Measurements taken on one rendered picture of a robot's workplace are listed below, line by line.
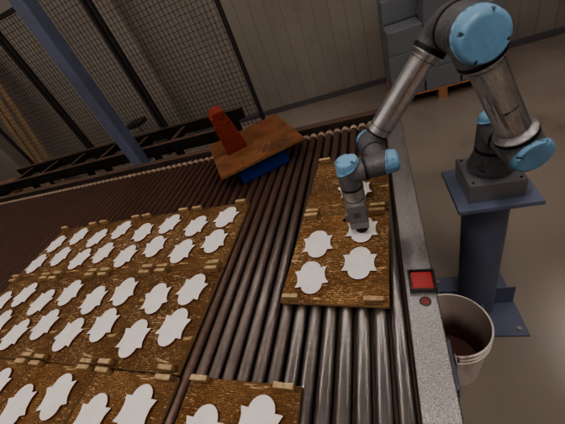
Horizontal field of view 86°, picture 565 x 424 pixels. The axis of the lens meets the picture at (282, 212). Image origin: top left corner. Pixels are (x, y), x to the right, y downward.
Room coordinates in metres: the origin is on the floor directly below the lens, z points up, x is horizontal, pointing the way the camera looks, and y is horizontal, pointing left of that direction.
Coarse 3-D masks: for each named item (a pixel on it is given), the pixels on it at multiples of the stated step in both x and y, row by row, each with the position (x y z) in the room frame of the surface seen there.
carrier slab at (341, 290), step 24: (336, 216) 0.92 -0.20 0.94; (384, 216) 0.81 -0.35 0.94; (336, 240) 0.80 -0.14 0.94; (384, 240) 0.70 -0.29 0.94; (336, 264) 0.69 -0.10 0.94; (384, 264) 0.61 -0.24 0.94; (288, 288) 0.68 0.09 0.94; (336, 288) 0.60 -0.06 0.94; (360, 288) 0.57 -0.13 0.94; (384, 288) 0.53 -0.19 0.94
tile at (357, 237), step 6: (372, 222) 0.80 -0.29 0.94; (372, 228) 0.77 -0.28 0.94; (348, 234) 0.79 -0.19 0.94; (354, 234) 0.78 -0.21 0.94; (360, 234) 0.77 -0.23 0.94; (366, 234) 0.76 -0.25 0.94; (372, 234) 0.74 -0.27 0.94; (354, 240) 0.75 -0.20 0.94; (360, 240) 0.74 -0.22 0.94; (366, 240) 0.73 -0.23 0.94
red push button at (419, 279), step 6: (414, 276) 0.53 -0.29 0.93; (420, 276) 0.52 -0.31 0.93; (426, 276) 0.52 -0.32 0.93; (414, 282) 0.51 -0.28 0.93; (420, 282) 0.51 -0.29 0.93; (426, 282) 0.50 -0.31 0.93; (432, 282) 0.49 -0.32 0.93; (414, 288) 0.50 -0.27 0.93; (420, 288) 0.49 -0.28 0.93; (426, 288) 0.48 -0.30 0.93
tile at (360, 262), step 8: (360, 248) 0.71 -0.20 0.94; (344, 256) 0.71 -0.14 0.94; (352, 256) 0.69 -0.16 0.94; (360, 256) 0.68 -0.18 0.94; (368, 256) 0.66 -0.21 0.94; (376, 256) 0.65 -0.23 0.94; (352, 264) 0.66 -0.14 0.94; (360, 264) 0.64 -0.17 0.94; (368, 264) 0.63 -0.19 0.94; (352, 272) 0.63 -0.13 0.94; (360, 272) 0.62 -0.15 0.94; (368, 272) 0.60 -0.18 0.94
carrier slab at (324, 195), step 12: (360, 156) 1.25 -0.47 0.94; (324, 168) 1.29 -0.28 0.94; (324, 180) 1.19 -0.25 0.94; (336, 180) 1.15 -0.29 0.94; (372, 180) 1.04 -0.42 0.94; (384, 180) 1.01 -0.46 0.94; (312, 192) 1.15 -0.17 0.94; (324, 192) 1.11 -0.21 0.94; (336, 192) 1.07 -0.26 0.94; (372, 192) 0.97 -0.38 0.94; (384, 192) 0.94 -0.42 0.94; (312, 204) 1.06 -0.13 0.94; (324, 204) 1.02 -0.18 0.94; (336, 204) 0.99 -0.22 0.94
